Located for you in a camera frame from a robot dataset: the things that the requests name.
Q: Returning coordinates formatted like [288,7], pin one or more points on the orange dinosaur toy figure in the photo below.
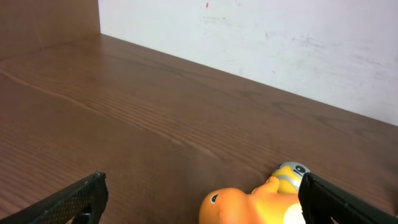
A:
[264,205]

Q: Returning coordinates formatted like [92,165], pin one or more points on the yellow one-eyed ball toy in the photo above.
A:
[290,175]

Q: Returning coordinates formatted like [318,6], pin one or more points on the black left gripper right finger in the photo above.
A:
[323,202]

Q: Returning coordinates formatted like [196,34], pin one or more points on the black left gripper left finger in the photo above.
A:
[82,202]

